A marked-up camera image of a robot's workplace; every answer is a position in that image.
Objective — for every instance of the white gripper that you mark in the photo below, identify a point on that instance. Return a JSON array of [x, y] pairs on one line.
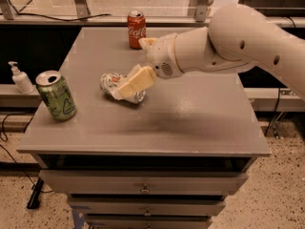
[[161, 56]]

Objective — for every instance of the white green 7up can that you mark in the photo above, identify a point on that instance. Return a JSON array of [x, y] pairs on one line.
[[109, 83]]

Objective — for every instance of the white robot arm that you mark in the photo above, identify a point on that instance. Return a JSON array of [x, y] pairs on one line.
[[237, 39]]

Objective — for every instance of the red Coca-Cola can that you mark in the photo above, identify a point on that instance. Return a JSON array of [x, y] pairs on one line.
[[136, 23]]

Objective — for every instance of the green soda can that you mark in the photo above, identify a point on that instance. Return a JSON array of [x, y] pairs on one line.
[[56, 95]]

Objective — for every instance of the grey drawer cabinet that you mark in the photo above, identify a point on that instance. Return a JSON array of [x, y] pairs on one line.
[[199, 122]]

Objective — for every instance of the white pump soap bottle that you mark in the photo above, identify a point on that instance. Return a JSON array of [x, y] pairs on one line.
[[20, 79]]

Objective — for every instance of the top grey drawer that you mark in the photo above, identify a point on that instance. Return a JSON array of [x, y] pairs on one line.
[[143, 183]]

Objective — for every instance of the grey drawer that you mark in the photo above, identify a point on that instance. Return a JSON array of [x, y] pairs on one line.
[[154, 206], [143, 183], [141, 222]]

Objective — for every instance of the middle grey drawer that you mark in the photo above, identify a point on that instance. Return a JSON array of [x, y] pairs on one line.
[[154, 206]]

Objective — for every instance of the bottom grey drawer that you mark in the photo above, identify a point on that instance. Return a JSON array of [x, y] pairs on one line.
[[141, 222]]

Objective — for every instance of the black power strip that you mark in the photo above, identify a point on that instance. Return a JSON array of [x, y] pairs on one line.
[[33, 202]]

